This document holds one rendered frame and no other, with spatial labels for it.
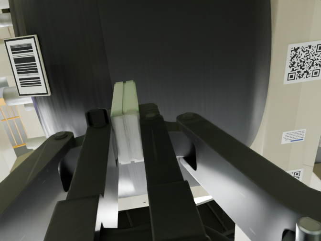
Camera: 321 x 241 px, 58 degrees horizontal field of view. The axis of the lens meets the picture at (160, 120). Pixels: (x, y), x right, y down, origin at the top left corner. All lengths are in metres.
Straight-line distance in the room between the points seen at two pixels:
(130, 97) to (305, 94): 0.49
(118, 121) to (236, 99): 0.20
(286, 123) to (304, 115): 0.04
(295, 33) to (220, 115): 0.27
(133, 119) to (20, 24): 0.22
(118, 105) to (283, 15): 0.42
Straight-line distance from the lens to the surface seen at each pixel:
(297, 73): 0.59
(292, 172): 0.73
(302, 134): 0.67
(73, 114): 0.32
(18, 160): 1.21
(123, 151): 0.16
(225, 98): 0.32
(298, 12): 0.56
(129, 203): 1.03
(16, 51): 0.33
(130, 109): 0.15
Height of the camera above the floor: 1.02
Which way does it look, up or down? 30 degrees up
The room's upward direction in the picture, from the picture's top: 174 degrees clockwise
